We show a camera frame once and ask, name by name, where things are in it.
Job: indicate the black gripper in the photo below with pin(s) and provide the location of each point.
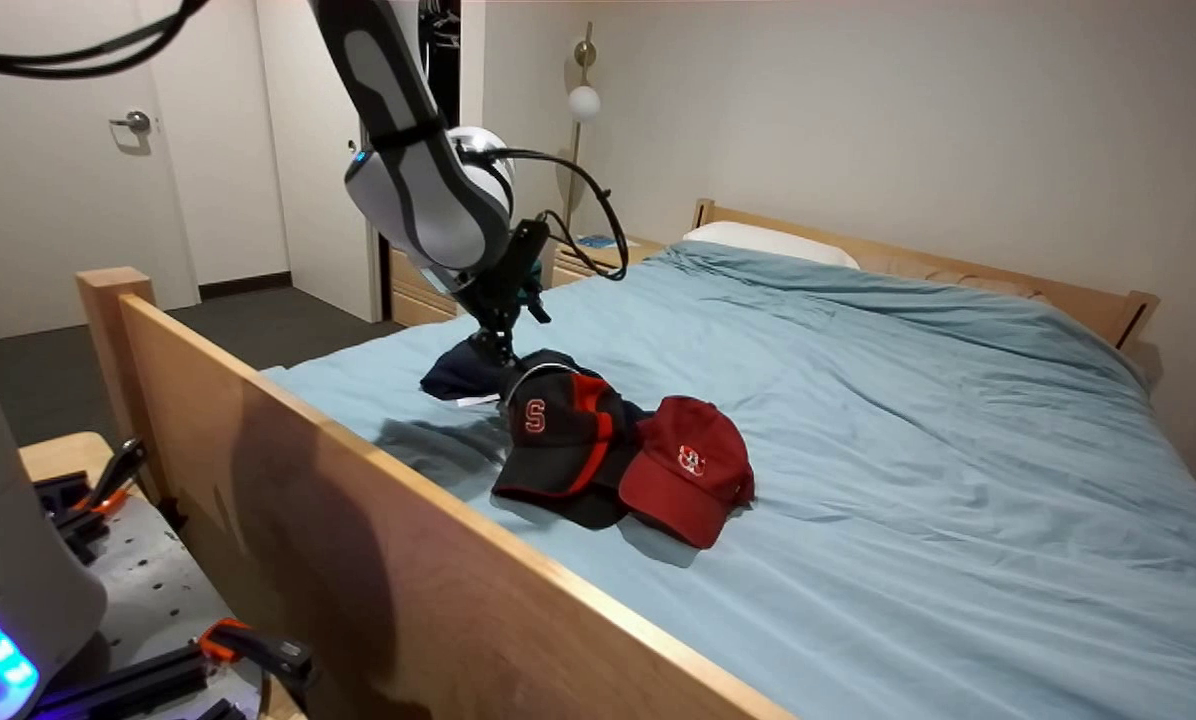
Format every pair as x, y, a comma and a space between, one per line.
510, 282

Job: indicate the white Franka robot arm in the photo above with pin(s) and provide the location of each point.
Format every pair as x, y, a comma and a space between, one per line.
422, 201

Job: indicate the navy cap with white logo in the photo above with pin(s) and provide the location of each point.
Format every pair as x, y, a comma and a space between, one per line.
459, 379

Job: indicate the black cap with orange stripes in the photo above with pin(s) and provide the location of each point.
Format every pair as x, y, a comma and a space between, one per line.
556, 453

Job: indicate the wooden dresser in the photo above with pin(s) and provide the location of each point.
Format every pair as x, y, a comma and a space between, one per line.
417, 295

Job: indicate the wooden nightstand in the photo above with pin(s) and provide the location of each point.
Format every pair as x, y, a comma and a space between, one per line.
620, 253

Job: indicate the white pillow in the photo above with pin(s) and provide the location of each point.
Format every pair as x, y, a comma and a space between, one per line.
771, 242

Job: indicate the grey perforated mounting plate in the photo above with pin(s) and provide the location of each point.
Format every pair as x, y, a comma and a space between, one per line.
156, 572

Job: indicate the light wooden board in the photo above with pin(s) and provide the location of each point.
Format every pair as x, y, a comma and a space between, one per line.
62, 456

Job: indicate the white door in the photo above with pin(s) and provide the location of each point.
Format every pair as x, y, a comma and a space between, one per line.
48, 201

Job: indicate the light wooden bed frame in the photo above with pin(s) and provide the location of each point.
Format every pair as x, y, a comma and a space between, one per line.
356, 572

